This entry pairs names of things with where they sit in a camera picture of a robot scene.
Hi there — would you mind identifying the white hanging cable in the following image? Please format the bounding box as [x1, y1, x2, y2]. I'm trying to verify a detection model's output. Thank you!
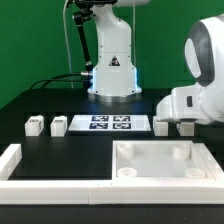
[62, 0, 75, 90]

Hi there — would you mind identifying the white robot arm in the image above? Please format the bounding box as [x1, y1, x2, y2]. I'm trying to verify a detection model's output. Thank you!
[88, 0, 224, 124]

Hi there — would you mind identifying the white marker base plate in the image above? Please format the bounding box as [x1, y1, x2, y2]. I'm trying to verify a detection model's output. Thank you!
[69, 115, 151, 132]

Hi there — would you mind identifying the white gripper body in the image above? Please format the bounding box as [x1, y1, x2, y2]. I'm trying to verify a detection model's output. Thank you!
[156, 85, 204, 122]

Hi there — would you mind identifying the black cable bundle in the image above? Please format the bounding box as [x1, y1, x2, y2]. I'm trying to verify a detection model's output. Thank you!
[29, 71, 94, 90]

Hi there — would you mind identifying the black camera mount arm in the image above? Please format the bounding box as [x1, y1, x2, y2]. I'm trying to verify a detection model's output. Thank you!
[71, 0, 118, 79]

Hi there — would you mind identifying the white U-shaped fence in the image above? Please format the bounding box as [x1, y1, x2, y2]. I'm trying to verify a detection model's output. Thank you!
[0, 144, 224, 205]

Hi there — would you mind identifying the white square table top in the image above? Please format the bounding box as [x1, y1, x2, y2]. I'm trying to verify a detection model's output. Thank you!
[112, 141, 215, 179]

